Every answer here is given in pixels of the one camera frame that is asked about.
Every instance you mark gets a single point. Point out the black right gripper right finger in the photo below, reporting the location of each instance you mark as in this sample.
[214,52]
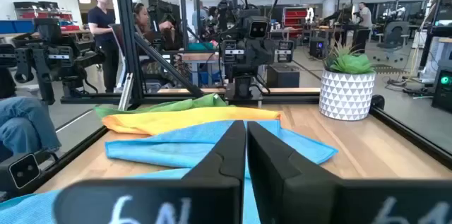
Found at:
[300,195]

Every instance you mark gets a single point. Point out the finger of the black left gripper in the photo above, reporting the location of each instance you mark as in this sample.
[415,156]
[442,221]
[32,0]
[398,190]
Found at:
[252,54]
[267,54]

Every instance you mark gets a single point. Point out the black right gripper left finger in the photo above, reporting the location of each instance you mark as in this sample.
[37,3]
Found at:
[159,203]

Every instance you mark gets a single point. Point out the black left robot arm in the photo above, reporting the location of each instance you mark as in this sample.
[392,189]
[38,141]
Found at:
[243,88]

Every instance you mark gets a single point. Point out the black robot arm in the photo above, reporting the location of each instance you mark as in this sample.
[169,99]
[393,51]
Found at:
[53,58]

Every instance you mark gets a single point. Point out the green microfiber towel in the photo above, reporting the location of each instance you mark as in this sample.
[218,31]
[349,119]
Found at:
[169,105]

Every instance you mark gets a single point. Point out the orange microfiber towel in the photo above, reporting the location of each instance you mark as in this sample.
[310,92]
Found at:
[176,119]

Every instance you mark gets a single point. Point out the black box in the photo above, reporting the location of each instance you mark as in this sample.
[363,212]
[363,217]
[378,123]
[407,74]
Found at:
[282,77]

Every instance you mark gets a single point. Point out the red storage shelf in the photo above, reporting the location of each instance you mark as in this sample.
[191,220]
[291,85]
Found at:
[295,17]

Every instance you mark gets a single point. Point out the person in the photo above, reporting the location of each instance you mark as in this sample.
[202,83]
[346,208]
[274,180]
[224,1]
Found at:
[141,19]
[365,17]
[24,125]
[200,19]
[100,22]

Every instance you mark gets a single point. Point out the black computer tower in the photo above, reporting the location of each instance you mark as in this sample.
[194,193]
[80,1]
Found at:
[318,49]

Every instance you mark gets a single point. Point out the succulent in white patterned pot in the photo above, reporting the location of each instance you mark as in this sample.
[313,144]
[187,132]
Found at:
[346,93]

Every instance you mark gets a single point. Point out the grey office chair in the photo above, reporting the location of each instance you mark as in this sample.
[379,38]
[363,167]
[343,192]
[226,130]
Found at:
[393,35]

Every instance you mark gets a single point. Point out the black computer with green light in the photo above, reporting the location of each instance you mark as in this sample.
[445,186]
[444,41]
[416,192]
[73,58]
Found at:
[443,93]

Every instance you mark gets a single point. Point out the blue storage bin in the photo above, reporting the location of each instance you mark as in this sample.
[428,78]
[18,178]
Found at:
[16,27]

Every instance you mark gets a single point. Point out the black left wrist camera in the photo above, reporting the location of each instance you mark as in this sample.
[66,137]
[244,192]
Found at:
[257,28]

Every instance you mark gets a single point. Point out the black table-level camera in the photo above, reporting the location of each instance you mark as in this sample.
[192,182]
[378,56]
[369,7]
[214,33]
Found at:
[23,171]

